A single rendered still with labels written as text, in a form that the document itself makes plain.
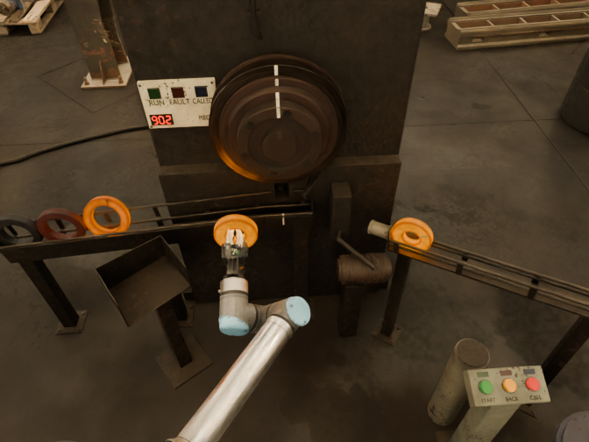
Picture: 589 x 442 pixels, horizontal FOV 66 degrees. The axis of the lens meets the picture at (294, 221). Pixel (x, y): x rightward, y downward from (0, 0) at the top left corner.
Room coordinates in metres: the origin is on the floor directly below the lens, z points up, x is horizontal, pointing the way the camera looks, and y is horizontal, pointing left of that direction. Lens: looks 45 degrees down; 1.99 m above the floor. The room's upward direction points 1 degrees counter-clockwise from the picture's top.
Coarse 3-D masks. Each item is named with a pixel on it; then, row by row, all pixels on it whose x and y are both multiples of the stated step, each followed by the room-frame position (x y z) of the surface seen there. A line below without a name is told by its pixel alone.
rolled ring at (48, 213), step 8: (56, 208) 1.31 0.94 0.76; (40, 216) 1.29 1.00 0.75; (48, 216) 1.28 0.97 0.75; (56, 216) 1.29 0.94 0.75; (64, 216) 1.29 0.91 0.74; (72, 216) 1.30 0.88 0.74; (80, 216) 1.32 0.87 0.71; (40, 224) 1.28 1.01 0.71; (80, 224) 1.29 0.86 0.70; (40, 232) 1.28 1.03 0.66; (48, 232) 1.29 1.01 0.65; (56, 232) 1.31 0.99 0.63; (80, 232) 1.29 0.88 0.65; (72, 240) 1.29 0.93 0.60
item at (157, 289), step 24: (120, 264) 1.09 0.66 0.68; (144, 264) 1.14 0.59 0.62; (168, 264) 1.14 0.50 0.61; (120, 288) 1.05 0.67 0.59; (144, 288) 1.04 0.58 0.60; (168, 288) 1.03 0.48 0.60; (120, 312) 0.88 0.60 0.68; (144, 312) 0.93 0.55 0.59; (168, 312) 1.03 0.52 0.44; (168, 336) 1.01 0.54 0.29; (192, 336) 1.18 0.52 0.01; (168, 360) 1.05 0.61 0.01; (192, 360) 1.04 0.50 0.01
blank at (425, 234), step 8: (400, 224) 1.19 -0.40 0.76; (408, 224) 1.17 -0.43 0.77; (416, 224) 1.16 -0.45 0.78; (424, 224) 1.17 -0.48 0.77; (392, 232) 1.20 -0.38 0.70; (400, 232) 1.18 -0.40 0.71; (416, 232) 1.15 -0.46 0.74; (424, 232) 1.14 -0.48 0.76; (432, 232) 1.15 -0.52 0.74; (400, 240) 1.18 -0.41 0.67; (408, 240) 1.18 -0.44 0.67; (416, 240) 1.17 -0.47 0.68; (424, 240) 1.14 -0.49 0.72; (432, 240) 1.14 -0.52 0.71; (424, 248) 1.13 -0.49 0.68
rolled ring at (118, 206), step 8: (96, 200) 1.34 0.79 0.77; (104, 200) 1.34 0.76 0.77; (112, 200) 1.35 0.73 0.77; (88, 208) 1.33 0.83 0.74; (112, 208) 1.33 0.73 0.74; (120, 208) 1.33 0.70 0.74; (88, 216) 1.32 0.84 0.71; (120, 216) 1.32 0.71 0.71; (128, 216) 1.33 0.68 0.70; (88, 224) 1.31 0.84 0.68; (96, 224) 1.32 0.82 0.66; (120, 224) 1.31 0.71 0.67; (128, 224) 1.31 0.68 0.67; (96, 232) 1.29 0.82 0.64; (104, 232) 1.29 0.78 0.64
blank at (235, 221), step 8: (224, 216) 1.12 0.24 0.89; (232, 216) 1.11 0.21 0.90; (240, 216) 1.11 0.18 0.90; (216, 224) 1.10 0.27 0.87; (224, 224) 1.08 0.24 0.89; (232, 224) 1.09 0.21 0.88; (240, 224) 1.09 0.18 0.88; (248, 224) 1.09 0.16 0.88; (216, 232) 1.08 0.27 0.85; (224, 232) 1.08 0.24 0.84; (248, 232) 1.09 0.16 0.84; (256, 232) 1.09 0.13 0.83; (216, 240) 1.08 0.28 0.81; (224, 240) 1.08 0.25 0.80; (248, 240) 1.09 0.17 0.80
